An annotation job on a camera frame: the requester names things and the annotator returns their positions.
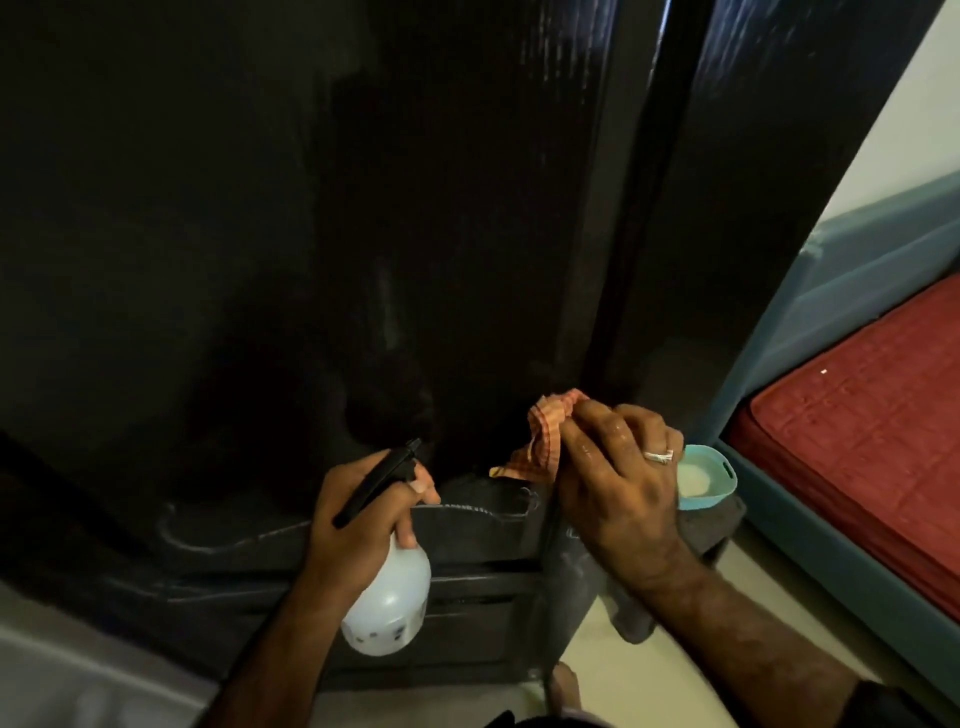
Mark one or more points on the black shirt torso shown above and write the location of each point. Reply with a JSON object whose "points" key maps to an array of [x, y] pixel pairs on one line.
{"points": [[502, 721]]}

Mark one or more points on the person's right foot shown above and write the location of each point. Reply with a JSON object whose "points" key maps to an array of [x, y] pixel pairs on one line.
{"points": [[562, 686]]}

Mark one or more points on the white spray bottle black trigger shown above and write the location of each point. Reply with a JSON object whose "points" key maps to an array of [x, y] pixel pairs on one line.
{"points": [[390, 607]]}

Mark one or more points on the light green tray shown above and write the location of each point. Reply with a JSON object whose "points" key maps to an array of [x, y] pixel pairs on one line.
{"points": [[721, 487]]}

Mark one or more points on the person's left forearm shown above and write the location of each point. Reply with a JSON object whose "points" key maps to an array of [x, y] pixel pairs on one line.
{"points": [[277, 660]]}

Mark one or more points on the red quilted mattress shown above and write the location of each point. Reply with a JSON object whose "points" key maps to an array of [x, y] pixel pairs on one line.
{"points": [[862, 420]]}

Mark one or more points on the person's right hand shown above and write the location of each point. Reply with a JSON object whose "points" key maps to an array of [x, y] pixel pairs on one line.
{"points": [[622, 510]]}

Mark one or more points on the person's left hand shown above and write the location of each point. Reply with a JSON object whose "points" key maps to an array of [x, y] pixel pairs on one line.
{"points": [[352, 540]]}

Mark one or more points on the dark plastic stool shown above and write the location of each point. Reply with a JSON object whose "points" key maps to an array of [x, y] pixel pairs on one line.
{"points": [[712, 529]]}

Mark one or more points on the black wooden door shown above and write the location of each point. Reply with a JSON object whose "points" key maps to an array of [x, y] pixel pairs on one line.
{"points": [[225, 225]]}

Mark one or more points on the blue bed frame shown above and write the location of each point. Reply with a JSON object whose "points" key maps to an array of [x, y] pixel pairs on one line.
{"points": [[825, 285]]}

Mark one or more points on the orange checked cloth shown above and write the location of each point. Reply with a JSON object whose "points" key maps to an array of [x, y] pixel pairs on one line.
{"points": [[544, 435]]}

